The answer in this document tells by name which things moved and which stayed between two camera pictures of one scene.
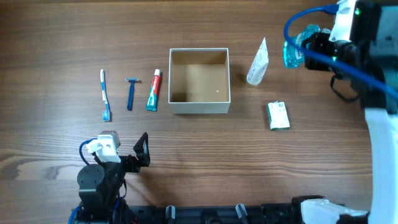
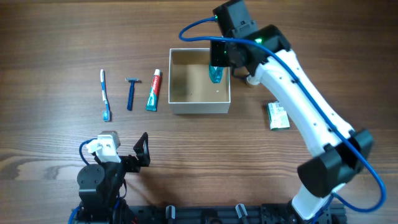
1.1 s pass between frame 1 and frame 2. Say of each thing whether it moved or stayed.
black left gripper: stayed
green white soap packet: stayed
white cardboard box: stayed
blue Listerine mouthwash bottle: moved
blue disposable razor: stayed
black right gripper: moved
